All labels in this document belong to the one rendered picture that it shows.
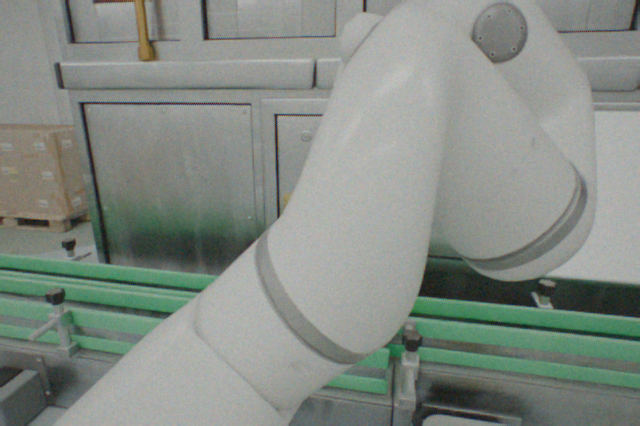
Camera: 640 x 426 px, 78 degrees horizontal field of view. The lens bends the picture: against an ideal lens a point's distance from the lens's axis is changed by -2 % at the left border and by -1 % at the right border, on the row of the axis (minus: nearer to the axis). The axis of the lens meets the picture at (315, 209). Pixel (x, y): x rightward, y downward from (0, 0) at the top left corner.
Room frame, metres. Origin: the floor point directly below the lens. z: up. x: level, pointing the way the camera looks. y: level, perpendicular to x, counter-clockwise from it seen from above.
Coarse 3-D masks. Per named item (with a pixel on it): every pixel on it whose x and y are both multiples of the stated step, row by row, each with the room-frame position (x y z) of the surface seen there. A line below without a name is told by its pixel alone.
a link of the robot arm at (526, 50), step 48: (432, 0) 0.31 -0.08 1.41; (480, 0) 0.28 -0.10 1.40; (528, 0) 0.29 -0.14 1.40; (480, 48) 0.28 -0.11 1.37; (528, 48) 0.28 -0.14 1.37; (528, 96) 0.28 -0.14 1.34; (576, 96) 0.29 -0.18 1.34; (576, 144) 0.26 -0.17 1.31; (576, 192) 0.21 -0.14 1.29; (576, 240) 0.20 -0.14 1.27
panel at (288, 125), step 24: (264, 120) 0.81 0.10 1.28; (288, 120) 0.81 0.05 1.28; (312, 120) 0.80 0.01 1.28; (264, 144) 0.81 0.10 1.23; (288, 144) 0.81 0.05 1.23; (264, 168) 0.81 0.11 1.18; (288, 168) 0.81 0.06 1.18; (264, 192) 0.81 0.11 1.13; (288, 192) 0.81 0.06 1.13; (432, 240) 0.75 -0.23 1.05; (432, 264) 0.74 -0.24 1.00; (456, 264) 0.73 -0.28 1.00
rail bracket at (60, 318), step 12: (60, 288) 0.62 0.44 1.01; (48, 300) 0.60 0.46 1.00; (60, 300) 0.60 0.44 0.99; (60, 312) 0.60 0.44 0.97; (48, 324) 0.58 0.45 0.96; (60, 324) 0.60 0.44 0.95; (36, 336) 0.55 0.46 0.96; (60, 336) 0.60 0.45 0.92; (60, 348) 0.60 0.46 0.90; (72, 348) 0.61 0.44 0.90
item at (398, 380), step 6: (396, 366) 0.57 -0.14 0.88; (396, 372) 0.56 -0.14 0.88; (396, 378) 0.54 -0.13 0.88; (402, 378) 0.54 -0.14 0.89; (396, 384) 0.53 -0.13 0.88; (402, 384) 0.53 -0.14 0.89; (396, 390) 0.52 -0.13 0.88; (396, 396) 0.50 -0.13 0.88; (396, 402) 0.49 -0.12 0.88; (396, 408) 0.49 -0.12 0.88; (396, 414) 0.49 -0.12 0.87; (402, 414) 0.48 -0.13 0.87; (408, 414) 0.48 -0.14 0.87; (396, 420) 0.49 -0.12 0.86; (402, 420) 0.48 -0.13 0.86; (408, 420) 0.48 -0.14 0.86
